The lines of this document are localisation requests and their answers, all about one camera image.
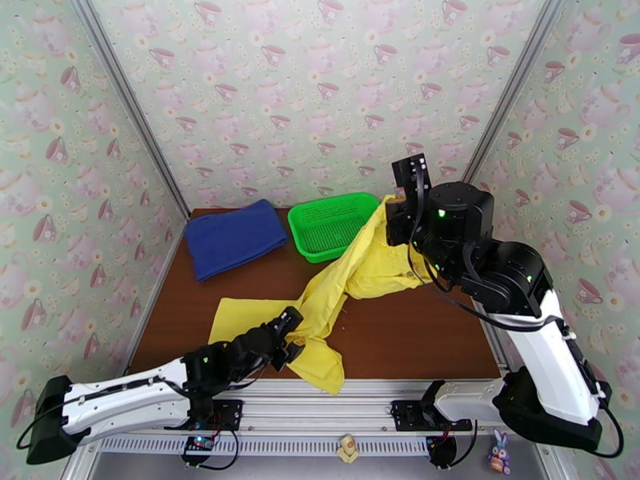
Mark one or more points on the small black circuit board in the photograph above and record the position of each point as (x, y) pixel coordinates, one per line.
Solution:
(199, 443)

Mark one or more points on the cream toy figurine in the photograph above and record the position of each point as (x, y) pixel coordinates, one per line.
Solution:
(347, 448)

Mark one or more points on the folded blue trousers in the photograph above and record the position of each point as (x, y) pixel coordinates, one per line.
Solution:
(235, 238)

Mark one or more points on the black round mount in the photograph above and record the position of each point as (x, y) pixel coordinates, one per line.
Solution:
(442, 451)

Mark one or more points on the purple bunny figurine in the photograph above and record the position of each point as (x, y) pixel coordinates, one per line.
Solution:
(499, 451)

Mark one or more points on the aluminium table side rail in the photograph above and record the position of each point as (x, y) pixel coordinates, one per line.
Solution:
(500, 356)

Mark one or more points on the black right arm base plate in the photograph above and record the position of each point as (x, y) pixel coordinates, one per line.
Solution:
(407, 416)

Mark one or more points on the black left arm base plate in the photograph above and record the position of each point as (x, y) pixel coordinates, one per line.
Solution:
(230, 413)

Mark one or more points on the yellow trousers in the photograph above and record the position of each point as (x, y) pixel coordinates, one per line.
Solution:
(330, 293)

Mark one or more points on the aluminium corner post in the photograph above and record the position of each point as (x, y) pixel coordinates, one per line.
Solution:
(127, 93)
(510, 93)

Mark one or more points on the aluminium frame rail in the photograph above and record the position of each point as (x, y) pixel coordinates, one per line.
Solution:
(320, 408)

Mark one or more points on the green plastic basket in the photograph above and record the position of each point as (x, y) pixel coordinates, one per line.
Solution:
(325, 223)

